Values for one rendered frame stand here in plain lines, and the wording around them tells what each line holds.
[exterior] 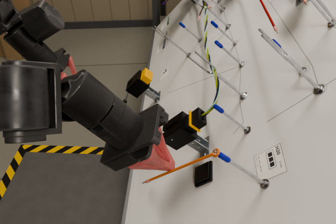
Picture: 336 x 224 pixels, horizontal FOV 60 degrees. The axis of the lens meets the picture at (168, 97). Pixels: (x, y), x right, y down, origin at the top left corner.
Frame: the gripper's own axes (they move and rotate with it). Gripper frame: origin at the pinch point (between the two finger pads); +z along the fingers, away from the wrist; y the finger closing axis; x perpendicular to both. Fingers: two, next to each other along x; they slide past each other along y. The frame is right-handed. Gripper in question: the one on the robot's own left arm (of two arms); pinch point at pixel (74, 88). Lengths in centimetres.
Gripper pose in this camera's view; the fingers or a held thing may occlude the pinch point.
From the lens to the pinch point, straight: 79.0
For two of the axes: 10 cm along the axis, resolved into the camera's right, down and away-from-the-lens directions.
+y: -0.7, -6.5, 7.6
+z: 4.9, 6.4, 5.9
